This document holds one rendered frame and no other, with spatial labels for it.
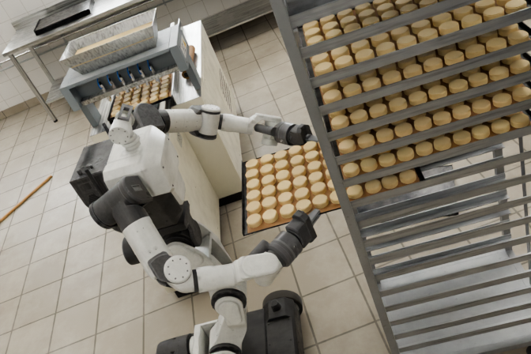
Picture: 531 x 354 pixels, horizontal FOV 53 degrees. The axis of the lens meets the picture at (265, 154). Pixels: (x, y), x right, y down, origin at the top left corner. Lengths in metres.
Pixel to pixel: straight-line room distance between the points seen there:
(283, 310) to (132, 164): 1.19
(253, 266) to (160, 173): 0.43
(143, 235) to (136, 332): 1.69
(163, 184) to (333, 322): 1.33
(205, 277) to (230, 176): 1.95
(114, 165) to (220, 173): 1.76
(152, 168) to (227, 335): 0.95
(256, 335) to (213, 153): 1.24
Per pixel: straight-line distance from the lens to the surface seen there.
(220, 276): 1.56
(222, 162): 3.38
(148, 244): 1.56
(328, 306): 2.80
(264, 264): 1.55
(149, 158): 1.71
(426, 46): 1.44
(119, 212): 1.60
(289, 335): 2.52
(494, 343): 2.40
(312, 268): 2.98
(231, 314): 2.19
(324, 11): 1.34
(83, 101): 3.27
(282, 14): 1.30
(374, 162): 1.65
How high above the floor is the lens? 2.18
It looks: 34 degrees down
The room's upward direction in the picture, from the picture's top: 23 degrees counter-clockwise
